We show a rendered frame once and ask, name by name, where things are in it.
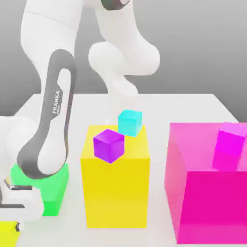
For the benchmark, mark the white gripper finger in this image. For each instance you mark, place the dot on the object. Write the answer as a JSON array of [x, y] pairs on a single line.
[[20, 225]]

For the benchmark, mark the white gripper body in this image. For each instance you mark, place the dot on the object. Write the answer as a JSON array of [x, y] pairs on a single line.
[[29, 198]]

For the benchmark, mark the small yellow cube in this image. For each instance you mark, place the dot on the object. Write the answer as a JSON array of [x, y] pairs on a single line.
[[6, 233]]

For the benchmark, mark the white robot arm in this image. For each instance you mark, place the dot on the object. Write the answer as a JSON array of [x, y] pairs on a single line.
[[48, 38]]

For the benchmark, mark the small purple cube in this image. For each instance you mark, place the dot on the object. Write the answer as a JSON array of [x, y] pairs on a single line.
[[108, 146]]

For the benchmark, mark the small cyan cube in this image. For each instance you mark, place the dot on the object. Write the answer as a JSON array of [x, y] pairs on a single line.
[[129, 123]]

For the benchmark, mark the small magenta cube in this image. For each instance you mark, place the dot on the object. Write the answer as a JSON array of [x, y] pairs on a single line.
[[231, 142]]

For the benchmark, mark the large green box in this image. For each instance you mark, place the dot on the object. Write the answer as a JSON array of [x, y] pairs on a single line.
[[52, 193]]

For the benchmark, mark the large yellow box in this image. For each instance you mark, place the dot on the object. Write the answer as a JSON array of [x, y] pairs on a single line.
[[115, 193]]

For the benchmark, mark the large pink box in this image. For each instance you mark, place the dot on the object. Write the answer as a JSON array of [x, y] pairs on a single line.
[[212, 208]]

